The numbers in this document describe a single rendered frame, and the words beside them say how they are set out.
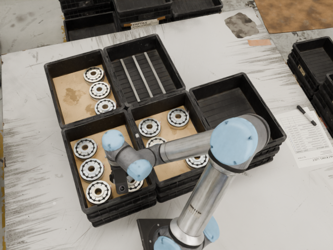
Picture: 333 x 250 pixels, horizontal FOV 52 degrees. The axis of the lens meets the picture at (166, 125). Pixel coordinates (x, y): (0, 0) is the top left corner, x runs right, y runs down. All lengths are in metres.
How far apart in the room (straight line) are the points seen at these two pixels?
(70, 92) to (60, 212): 0.58
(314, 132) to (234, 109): 0.44
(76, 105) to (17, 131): 0.35
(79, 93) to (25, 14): 1.99
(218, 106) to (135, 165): 0.69
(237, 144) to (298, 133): 0.99
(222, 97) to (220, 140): 0.84
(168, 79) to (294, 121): 0.69
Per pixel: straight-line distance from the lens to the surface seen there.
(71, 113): 1.71
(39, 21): 3.54
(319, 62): 2.85
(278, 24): 3.46
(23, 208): 1.70
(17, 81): 2.11
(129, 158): 1.14
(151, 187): 1.36
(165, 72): 1.80
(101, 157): 1.55
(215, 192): 0.99
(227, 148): 0.90
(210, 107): 1.68
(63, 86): 1.82
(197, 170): 1.40
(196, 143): 1.12
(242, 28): 2.26
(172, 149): 1.17
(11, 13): 3.71
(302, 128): 1.89
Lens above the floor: 2.20
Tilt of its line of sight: 58 degrees down
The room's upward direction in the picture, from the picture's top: straight up
